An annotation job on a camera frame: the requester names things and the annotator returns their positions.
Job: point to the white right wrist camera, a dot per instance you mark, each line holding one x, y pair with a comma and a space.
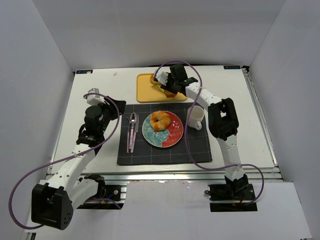
161, 77

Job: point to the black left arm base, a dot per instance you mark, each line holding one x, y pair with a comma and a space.
92, 192

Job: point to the dark grey checked placemat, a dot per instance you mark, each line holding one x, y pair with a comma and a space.
146, 154

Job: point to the yellow plastic tray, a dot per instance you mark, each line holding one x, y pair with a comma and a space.
146, 92

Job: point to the orange glazed donut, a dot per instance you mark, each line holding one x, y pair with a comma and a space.
153, 80

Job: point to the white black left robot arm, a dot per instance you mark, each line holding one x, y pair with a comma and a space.
53, 203

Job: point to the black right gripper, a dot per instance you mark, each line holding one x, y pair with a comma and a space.
169, 85

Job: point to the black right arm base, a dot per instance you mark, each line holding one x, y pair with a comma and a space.
222, 200

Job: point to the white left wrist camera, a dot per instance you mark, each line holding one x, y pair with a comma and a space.
93, 99

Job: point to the metal fork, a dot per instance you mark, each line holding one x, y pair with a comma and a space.
134, 134

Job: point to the red plate with teal flower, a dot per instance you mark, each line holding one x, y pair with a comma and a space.
163, 138

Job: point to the shiny metal spoon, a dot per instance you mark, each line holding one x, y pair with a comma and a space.
133, 120

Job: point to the blue left table label sticker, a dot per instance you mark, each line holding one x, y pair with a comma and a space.
84, 71

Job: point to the brown sliced bread piece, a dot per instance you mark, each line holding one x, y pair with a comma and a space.
169, 94

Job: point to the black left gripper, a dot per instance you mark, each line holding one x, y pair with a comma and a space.
116, 107

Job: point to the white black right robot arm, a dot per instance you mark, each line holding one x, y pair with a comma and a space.
222, 122

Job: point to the blue table label sticker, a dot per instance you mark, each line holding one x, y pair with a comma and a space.
84, 71
231, 67

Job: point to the white ceramic mug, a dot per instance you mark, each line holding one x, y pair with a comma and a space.
196, 116

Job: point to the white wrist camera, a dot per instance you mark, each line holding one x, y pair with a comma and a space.
93, 99
161, 77

